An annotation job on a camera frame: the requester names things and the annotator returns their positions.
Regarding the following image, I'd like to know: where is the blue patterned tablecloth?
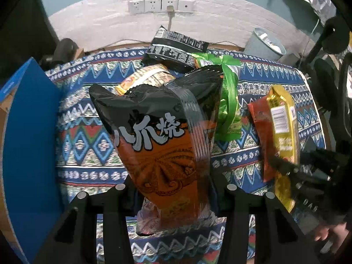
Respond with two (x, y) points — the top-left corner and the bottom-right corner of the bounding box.
(47, 47), (326, 263)

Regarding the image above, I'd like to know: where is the green snack bag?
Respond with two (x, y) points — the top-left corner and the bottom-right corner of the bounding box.
(192, 53), (242, 142)

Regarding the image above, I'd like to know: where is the black octopus snack bag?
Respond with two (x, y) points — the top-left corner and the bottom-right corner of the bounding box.
(89, 65), (223, 235)

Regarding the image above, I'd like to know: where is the person's hand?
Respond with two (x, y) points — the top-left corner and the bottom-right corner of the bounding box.
(314, 222), (351, 254)

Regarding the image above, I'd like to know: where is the orange beige snack bag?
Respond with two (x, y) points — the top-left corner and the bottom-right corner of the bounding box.
(115, 64), (175, 95)

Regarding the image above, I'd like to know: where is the blue cardboard box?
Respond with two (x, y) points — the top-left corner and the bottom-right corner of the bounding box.
(1, 58), (63, 263)

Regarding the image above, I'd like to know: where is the black office chair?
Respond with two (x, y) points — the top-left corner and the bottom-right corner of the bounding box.
(298, 16), (351, 143)

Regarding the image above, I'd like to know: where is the white wall socket strip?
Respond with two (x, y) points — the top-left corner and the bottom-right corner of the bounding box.
(128, 0), (195, 14)

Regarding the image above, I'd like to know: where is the grey waste bin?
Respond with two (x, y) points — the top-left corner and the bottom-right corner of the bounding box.
(243, 27), (286, 61)

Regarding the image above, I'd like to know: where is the beige plug and cable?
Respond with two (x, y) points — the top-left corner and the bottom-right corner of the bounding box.
(104, 5), (245, 50)

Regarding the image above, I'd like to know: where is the red orange snack bag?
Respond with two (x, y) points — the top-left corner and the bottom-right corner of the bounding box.
(248, 96), (276, 182)

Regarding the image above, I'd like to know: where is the black printed snack bag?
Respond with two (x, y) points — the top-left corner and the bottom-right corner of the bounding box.
(142, 26), (209, 74)

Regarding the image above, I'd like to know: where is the black cylindrical device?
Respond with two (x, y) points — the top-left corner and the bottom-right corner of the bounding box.
(40, 38), (78, 64)

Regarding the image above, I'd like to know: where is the gold foil snack bag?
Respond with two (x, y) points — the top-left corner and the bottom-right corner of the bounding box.
(267, 85), (300, 212)

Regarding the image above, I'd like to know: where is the dark cabinet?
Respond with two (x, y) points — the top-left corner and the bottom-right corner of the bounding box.
(1, 0), (59, 85)

